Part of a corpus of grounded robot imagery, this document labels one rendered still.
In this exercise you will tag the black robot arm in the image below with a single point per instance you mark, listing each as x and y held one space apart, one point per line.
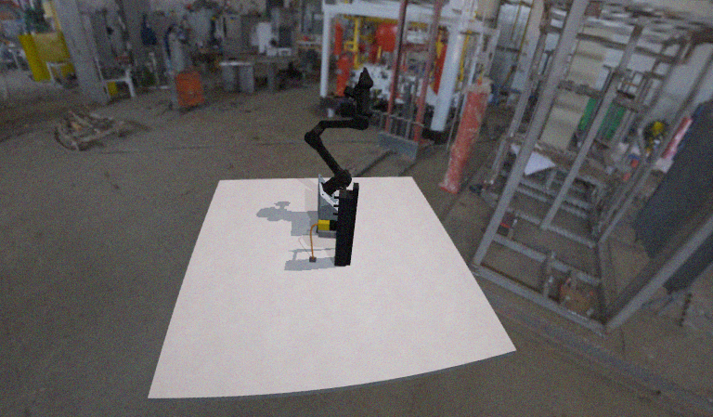
313 138

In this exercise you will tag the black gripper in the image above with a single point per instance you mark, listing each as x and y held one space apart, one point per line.
364 85

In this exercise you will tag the black post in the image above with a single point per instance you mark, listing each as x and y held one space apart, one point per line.
346 219

